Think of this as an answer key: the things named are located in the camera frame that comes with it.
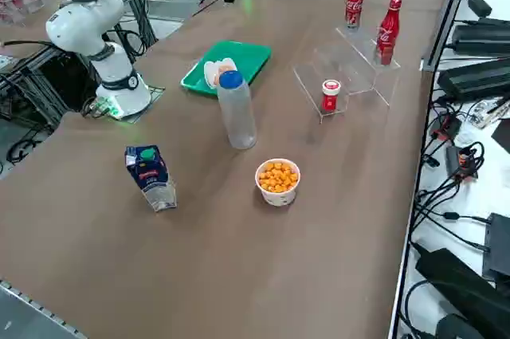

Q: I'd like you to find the black power supply box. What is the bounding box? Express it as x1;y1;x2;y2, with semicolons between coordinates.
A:
437;58;510;101
451;18;510;57

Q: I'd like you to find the black aluminium frame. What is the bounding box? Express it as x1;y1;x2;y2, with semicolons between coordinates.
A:
0;41;101;132

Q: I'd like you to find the long black power brick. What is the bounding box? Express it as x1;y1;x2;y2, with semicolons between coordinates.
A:
414;248;510;339

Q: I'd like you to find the red cola bottle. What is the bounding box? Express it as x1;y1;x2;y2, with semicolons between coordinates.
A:
343;0;366;30
374;0;403;67

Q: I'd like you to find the small black power adapter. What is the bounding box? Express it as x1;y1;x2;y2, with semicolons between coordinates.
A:
465;0;493;18

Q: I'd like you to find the clear bottle blue cap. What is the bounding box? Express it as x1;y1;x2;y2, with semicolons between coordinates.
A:
216;69;258;151

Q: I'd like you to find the paper cup of orange snacks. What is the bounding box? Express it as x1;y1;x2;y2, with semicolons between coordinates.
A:
255;158;302;208

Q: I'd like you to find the small black orange device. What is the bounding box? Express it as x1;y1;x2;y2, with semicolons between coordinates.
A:
445;144;480;181

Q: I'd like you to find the black flat box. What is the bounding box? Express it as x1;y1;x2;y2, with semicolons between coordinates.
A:
481;212;510;281

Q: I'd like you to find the small red jar white lid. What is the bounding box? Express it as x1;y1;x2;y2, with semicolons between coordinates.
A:
321;79;343;114

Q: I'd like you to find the clear acrylic display stand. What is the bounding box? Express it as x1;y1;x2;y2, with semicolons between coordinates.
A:
292;26;402;124

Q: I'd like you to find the green plastic tray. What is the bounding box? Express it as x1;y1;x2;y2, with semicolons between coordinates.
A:
179;39;273;97

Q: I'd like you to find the aluminium table rail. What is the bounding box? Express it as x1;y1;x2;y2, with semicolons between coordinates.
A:
0;278;87;339

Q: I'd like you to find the aluminium frame post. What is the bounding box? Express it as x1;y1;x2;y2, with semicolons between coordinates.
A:
419;0;480;73

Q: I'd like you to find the small red black device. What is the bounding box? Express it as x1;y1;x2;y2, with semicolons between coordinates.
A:
431;114;464;141

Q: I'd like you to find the blue milk carton green cap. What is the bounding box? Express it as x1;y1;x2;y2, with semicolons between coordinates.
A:
124;144;178;213

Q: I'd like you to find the printed paper packet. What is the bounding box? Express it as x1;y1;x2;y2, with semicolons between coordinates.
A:
469;98;510;129

